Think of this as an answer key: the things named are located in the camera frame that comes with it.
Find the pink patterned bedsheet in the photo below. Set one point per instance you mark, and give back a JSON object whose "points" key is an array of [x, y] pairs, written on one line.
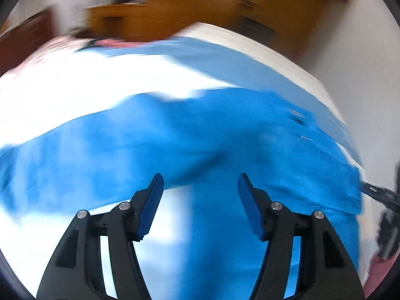
{"points": [[62, 45]]}

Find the person's right forearm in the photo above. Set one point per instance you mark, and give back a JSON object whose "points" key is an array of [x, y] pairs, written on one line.
{"points": [[378, 275]]}

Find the wooden wardrobe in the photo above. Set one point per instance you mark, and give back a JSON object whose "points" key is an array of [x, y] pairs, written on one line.
{"points": [[250, 9]]}

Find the dark wooden cabinet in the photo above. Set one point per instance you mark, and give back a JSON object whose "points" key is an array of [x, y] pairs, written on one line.
{"points": [[22, 43]]}

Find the white and blue bed blanket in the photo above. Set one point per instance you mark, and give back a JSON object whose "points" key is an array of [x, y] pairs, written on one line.
{"points": [[93, 93]]}

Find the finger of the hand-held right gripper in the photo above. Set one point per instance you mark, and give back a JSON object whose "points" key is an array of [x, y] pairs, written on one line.
{"points": [[379, 193]]}

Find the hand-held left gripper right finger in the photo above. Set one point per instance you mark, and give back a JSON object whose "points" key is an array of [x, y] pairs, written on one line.
{"points": [[251, 207]]}

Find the blue pants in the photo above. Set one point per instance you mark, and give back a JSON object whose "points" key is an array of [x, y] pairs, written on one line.
{"points": [[187, 137]]}

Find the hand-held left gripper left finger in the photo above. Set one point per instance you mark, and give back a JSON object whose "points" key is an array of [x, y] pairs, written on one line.
{"points": [[149, 206]]}

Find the wooden desk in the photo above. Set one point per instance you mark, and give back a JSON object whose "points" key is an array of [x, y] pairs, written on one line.
{"points": [[131, 20]]}

